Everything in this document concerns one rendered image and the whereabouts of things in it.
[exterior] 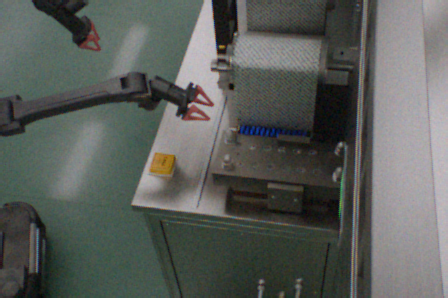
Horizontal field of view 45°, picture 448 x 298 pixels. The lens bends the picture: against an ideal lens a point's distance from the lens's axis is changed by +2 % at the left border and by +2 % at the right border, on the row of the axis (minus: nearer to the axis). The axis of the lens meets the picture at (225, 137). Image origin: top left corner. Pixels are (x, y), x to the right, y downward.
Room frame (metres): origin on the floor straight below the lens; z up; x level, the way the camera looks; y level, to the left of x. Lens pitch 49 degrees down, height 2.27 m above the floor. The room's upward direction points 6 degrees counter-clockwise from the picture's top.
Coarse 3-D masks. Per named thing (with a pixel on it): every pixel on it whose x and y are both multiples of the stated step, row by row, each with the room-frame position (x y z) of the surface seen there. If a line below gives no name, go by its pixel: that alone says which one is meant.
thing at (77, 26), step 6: (72, 18) 1.53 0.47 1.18; (78, 18) 1.55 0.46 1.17; (84, 18) 1.59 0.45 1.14; (66, 24) 1.52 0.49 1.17; (72, 24) 1.53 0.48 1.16; (78, 24) 1.53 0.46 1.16; (84, 24) 1.55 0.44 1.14; (72, 30) 1.52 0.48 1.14; (78, 30) 1.53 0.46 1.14; (84, 30) 1.52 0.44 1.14; (72, 36) 1.53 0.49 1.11; (78, 36) 1.51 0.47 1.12; (78, 42) 1.50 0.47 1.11
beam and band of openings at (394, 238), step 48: (384, 0) 0.83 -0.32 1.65; (384, 48) 0.70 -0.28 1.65; (384, 96) 0.59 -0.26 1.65; (384, 144) 0.49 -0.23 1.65; (384, 192) 0.41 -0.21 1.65; (432, 192) 0.40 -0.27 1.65; (384, 240) 0.34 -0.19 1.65; (432, 240) 0.33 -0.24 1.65; (384, 288) 0.27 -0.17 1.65; (432, 288) 0.27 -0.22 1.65
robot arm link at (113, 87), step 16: (112, 80) 1.17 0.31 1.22; (128, 80) 1.16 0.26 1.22; (16, 96) 1.16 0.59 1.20; (48, 96) 1.15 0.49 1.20; (64, 96) 1.14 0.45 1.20; (80, 96) 1.13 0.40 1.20; (96, 96) 1.13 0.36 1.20; (112, 96) 1.12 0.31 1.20; (128, 96) 1.13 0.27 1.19; (16, 112) 1.11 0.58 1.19; (32, 112) 1.10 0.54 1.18; (48, 112) 1.11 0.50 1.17; (64, 112) 1.12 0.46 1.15; (0, 128) 1.07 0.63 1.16; (16, 128) 1.07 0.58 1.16
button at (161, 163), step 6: (156, 156) 1.11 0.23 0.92; (162, 156) 1.11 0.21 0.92; (168, 156) 1.11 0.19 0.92; (174, 156) 1.11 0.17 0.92; (156, 162) 1.09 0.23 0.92; (162, 162) 1.08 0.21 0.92; (168, 162) 1.08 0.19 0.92; (150, 168) 1.06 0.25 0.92; (156, 168) 1.06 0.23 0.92; (162, 168) 1.06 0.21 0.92; (168, 168) 1.06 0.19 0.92; (168, 174) 1.05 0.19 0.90
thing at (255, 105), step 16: (240, 96) 1.12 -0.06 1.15; (256, 96) 1.10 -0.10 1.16; (272, 96) 1.09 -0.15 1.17; (288, 96) 1.08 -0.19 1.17; (304, 96) 1.07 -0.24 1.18; (240, 112) 1.12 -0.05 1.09; (256, 112) 1.11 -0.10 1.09; (272, 112) 1.09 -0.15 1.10; (288, 112) 1.08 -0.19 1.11; (304, 112) 1.07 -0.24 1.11; (272, 128) 1.09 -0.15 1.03; (288, 128) 1.08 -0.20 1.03; (304, 128) 1.07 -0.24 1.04
